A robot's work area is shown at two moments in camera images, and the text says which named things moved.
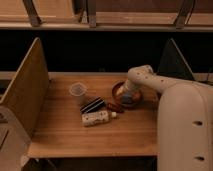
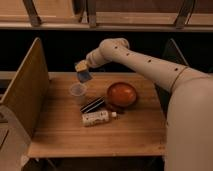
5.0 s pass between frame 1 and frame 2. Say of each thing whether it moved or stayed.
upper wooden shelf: stayed
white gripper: moved
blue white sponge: moved
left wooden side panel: stayed
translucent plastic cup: stayed
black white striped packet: stayed
